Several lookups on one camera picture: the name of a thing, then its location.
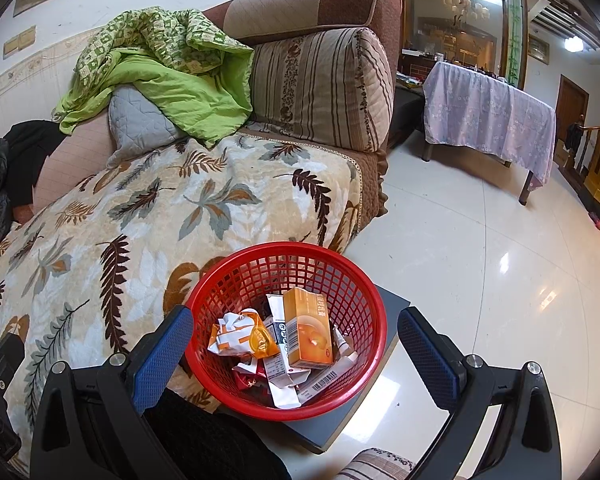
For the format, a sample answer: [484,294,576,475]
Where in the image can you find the small wooden wall plaque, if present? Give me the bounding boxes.
[2,25,37,57]

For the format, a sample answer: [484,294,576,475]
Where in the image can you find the leaf printed blanket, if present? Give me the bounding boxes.
[0,132,363,476]

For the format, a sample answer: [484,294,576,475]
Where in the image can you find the white barcode packaging pieces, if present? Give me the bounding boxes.
[295,325,361,406]

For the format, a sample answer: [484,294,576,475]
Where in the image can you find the green blanket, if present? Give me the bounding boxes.
[55,6,255,150]

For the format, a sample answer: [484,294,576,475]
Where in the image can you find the brown door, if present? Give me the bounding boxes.
[555,74,590,171]

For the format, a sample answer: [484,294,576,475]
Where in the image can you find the wood framed glass partition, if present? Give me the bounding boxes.
[380,0,526,91]

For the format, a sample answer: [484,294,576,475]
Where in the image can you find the wooden table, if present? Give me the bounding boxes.
[420,140,536,206]

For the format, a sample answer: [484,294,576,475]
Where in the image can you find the striped sofa cushion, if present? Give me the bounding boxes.
[250,26,396,153]

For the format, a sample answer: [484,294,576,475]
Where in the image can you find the white grey small box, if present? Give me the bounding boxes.
[264,294,301,386]

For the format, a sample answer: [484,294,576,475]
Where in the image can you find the grey stool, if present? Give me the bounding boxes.
[220,282,412,453]

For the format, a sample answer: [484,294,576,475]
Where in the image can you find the orange box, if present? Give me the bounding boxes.
[282,286,335,371]

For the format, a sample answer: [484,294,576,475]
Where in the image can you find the black cloth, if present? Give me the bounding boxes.
[2,120,68,211]

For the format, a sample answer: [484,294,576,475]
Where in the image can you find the small striped cushion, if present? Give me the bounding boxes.
[337,447,416,480]

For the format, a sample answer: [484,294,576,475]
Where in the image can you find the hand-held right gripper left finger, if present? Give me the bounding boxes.
[30,304,195,480]

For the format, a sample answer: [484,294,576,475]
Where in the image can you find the grey quilted pillow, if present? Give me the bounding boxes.
[105,85,186,168]

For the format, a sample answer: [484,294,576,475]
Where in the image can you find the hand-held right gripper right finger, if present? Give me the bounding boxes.
[397,306,563,480]

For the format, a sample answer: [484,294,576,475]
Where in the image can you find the red carton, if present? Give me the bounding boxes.
[231,360,268,392]

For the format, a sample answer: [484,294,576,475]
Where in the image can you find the brown pink sofa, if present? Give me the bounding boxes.
[10,0,403,241]

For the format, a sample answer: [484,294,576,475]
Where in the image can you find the purple tablecloth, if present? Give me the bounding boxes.
[422,60,557,192]

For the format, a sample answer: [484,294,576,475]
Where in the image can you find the orange wrapper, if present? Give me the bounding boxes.
[207,309,281,359]

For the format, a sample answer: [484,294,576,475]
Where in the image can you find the red plastic basket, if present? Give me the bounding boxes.
[185,241,387,422]

